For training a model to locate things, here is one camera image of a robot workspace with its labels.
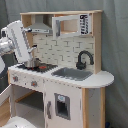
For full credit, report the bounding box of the silver toy pot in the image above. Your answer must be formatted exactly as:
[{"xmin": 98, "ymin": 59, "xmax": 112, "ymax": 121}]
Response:
[{"xmin": 24, "ymin": 58, "xmax": 41, "ymax": 68}]

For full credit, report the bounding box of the white microwave door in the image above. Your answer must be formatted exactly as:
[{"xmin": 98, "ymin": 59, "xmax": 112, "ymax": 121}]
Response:
[{"xmin": 52, "ymin": 14, "xmax": 92, "ymax": 39}]

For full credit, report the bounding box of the grey dishwasher door panel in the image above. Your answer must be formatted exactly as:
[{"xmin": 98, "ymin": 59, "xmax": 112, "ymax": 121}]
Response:
[{"xmin": 54, "ymin": 93, "xmax": 70, "ymax": 120}]

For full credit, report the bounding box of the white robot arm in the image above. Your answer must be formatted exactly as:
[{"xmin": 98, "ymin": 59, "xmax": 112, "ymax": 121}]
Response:
[{"xmin": 0, "ymin": 20, "xmax": 36, "ymax": 78}]

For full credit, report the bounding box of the grey range hood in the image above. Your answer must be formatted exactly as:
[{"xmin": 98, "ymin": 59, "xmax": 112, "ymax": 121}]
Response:
[{"xmin": 28, "ymin": 14, "xmax": 52, "ymax": 34}]

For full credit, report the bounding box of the wooden toy kitchen unit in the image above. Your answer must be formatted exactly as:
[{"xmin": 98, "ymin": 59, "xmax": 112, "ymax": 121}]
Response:
[{"xmin": 9, "ymin": 10, "xmax": 114, "ymax": 128}]

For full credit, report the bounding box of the red stove knob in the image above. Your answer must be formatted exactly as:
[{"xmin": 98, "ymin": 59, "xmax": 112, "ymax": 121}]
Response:
[
  {"xmin": 31, "ymin": 81, "xmax": 37, "ymax": 87},
  {"xmin": 13, "ymin": 76, "xmax": 18, "ymax": 82}
]

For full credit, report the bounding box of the black stove top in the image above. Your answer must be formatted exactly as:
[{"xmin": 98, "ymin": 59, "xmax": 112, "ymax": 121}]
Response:
[{"xmin": 19, "ymin": 63, "xmax": 56, "ymax": 73}]

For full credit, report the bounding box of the black toy faucet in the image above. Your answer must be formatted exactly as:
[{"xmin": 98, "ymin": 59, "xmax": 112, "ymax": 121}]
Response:
[{"xmin": 76, "ymin": 50, "xmax": 94, "ymax": 70}]

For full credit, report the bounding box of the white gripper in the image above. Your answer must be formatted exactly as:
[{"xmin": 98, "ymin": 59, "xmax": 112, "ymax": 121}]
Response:
[{"xmin": 7, "ymin": 20, "xmax": 34, "ymax": 63}]

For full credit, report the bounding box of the grey toy sink basin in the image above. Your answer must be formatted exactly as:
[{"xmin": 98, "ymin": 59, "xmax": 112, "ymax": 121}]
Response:
[{"xmin": 51, "ymin": 67, "xmax": 92, "ymax": 81}]

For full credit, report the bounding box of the white oven door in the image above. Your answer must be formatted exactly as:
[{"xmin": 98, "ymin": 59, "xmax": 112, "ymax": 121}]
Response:
[{"xmin": 0, "ymin": 85, "xmax": 13, "ymax": 105}]

